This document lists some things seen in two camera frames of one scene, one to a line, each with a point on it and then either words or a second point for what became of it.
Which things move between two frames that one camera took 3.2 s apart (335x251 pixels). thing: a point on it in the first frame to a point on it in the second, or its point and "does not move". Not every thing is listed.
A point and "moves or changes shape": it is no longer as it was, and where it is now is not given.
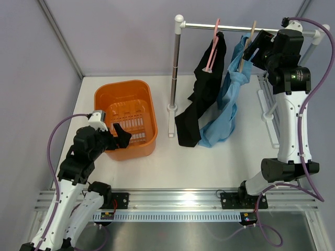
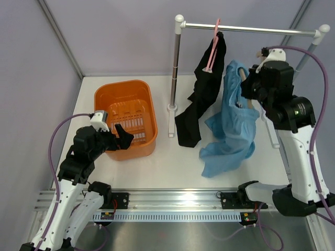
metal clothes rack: [319, 35] does not move
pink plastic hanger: [208, 68] does not move
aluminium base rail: [199, 201] does not move
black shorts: [208, 75] does not move
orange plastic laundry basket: [131, 104] does not move
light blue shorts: [236, 72] moves or changes shape
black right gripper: [263, 42] to [253, 75]
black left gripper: [124, 137] does not move
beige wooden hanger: [248, 44] to [243, 78]
